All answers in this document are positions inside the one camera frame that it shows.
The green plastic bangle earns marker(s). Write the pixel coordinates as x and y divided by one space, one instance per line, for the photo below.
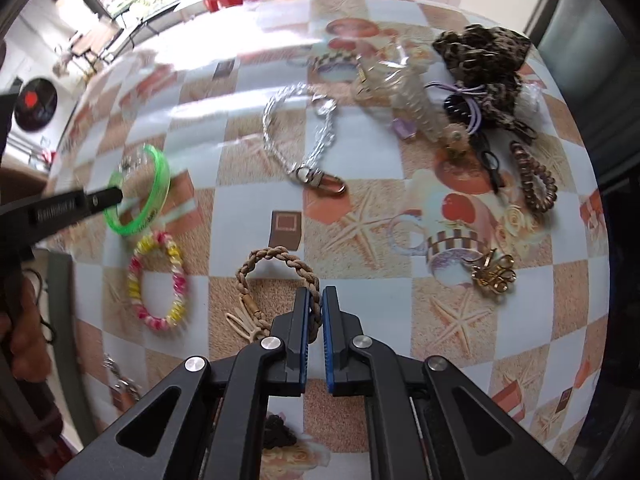
162 180

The clear plastic claw clip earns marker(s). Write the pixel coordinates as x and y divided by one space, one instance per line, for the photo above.
415 97

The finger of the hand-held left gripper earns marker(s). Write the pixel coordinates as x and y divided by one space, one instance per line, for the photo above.
65 209

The white washing machine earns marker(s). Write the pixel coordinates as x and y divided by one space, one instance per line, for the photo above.
35 105

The black hair clip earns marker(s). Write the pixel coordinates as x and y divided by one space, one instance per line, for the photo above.
487 160

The person's left hand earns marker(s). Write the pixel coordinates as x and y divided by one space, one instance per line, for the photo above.
22 342

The gold ornate brooch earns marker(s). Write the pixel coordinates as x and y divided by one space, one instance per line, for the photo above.
492 275

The leopard print scrunchie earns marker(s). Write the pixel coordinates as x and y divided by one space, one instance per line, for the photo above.
480 50

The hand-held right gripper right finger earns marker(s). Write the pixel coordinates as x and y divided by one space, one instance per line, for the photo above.
330 330

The checkered shell-print tablecloth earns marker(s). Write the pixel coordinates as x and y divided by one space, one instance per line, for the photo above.
240 210

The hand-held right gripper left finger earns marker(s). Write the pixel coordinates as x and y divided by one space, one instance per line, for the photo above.
302 330

